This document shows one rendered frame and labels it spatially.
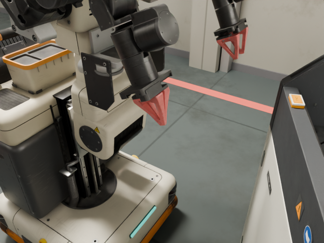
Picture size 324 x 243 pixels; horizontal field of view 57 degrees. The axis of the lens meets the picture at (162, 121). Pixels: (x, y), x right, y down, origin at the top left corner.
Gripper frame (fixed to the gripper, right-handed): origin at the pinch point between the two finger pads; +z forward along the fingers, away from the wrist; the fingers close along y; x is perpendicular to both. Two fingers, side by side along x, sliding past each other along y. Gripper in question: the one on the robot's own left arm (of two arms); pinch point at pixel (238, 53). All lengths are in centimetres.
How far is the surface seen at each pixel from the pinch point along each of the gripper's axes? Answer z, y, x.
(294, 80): 9.8, -3.8, -15.4
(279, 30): 35, 196, 52
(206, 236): 88, 2, 46
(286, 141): 19.3, -20.5, -15.5
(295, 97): 11.5, -11.7, -17.2
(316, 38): 50, 196, 24
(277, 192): 31.7, -25.3, -11.9
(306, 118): 14.5, -18.3, -20.8
